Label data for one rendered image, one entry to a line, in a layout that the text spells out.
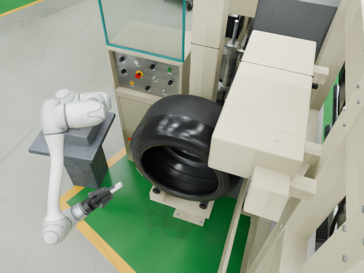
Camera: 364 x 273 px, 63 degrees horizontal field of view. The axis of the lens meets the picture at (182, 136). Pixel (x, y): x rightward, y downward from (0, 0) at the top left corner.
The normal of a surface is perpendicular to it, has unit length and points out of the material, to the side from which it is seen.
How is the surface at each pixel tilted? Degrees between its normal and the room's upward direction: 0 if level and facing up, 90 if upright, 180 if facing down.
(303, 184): 0
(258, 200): 72
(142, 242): 0
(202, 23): 90
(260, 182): 18
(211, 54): 90
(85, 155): 0
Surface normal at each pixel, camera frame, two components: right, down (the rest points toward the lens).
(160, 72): -0.33, 0.71
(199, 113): 0.15, -0.61
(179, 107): -0.15, -0.69
